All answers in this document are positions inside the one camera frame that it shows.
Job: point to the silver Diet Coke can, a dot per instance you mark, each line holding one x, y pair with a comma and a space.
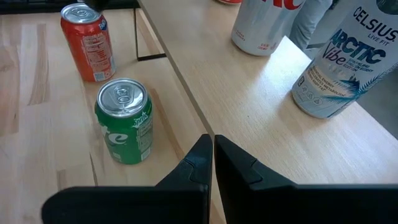
264, 28

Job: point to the red Fanta strawberry can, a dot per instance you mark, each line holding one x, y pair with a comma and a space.
90, 46
228, 1

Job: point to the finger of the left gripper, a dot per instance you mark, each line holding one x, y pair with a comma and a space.
96, 3

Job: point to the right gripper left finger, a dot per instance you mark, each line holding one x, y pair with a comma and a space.
140, 205

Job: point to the green Sprite can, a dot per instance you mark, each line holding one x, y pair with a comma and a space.
124, 137

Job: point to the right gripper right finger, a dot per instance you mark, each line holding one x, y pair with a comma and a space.
295, 205

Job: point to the slim Celsius Arctic Vibe can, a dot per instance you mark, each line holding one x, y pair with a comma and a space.
342, 71

